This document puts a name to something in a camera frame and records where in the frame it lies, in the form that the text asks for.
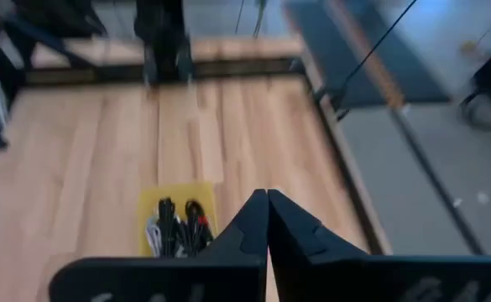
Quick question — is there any yellow plastic tray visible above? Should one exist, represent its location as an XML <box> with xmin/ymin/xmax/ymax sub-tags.
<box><xmin>138</xmin><ymin>181</ymin><xmax>220</xmax><ymax>258</ymax></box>

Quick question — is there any hazard-striped floor mat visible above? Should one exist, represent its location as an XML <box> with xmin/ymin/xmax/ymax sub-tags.
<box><xmin>285</xmin><ymin>0</ymin><xmax>452</xmax><ymax>110</ymax></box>

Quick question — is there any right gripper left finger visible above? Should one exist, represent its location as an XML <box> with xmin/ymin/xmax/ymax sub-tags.
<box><xmin>48</xmin><ymin>188</ymin><xmax>269</xmax><ymax>302</ymax></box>

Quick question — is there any black cable with red tie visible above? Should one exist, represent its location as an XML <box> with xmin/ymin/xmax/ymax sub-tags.
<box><xmin>183</xmin><ymin>199</ymin><xmax>215</xmax><ymax>253</ymax></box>

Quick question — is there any white USB-C cable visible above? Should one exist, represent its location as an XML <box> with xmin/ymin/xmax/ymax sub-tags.
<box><xmin>144</xmin><ymin>215</ymin><xmax>164</xmax><ymax>258</ymax></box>

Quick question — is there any coiled black floor cable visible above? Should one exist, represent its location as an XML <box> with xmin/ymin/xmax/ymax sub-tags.
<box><xmin>458</xmin><ymin>90</ymin><xmax>491</xmax><ymax>132</ymax></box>

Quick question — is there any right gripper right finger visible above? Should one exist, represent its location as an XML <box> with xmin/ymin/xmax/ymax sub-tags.
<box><xmin>268</xmin><ymin>188</ymin><xmax>491</xmax><ymax>302</ymax></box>

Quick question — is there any thin taut black cable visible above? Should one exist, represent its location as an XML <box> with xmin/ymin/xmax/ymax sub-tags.
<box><xmin>335</xmin><ymin>0</ymin><xmax>419</xmax><ymax>122</ymax></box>

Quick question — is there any black table clamp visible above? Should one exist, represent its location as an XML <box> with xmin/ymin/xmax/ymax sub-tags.
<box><xmin>311</xmin><ymin>83</ymin><xmax>352</xmax><ymax>123</ymax></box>

